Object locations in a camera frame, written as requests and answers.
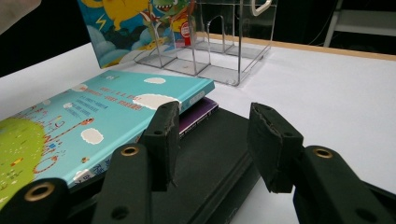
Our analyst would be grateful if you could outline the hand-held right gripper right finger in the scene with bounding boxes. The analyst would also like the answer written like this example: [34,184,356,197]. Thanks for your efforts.
[247,102,305,194]

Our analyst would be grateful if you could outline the light blue picture book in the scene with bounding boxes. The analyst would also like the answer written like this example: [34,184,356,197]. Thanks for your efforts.
[0,69,217,203]

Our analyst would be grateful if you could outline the white metal stand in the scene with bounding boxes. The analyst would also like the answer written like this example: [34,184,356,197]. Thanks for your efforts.
[323,0,396,48]

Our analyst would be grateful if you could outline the dark blue picture book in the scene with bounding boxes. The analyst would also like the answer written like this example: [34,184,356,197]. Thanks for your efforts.
[77,0,197,69]

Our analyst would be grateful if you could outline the clear acrylic book rack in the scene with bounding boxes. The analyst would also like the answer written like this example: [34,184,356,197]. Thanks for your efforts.
[134,0,278,87]

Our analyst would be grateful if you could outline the purple magazine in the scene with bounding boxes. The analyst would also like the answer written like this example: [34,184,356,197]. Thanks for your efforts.
[178,96,219,139]

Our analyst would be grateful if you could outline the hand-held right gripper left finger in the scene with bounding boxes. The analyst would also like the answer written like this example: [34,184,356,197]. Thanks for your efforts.
[138,100,181,192]

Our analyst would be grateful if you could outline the black notebook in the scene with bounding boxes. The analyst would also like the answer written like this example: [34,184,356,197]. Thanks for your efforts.
[66,106,262,224]

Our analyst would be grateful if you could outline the small white object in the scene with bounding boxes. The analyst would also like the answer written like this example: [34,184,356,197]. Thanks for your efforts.
[250,0,274,17]

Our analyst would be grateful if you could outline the white table board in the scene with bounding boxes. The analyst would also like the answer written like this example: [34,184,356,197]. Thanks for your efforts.
[0,38,396,224]

